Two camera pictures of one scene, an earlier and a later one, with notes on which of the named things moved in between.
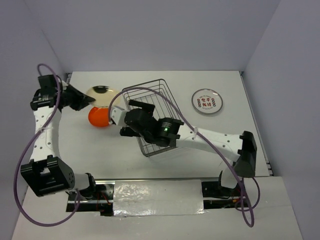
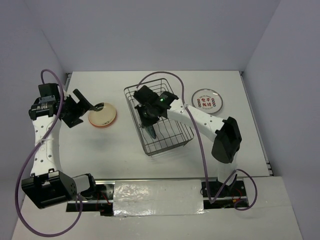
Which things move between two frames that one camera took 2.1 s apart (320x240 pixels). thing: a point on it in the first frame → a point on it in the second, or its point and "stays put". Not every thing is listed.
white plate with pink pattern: (207, 101) stays put
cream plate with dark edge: (103, 95) → (103, 117)
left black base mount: (103, 202) stays put
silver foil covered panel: (158, 198) stays put
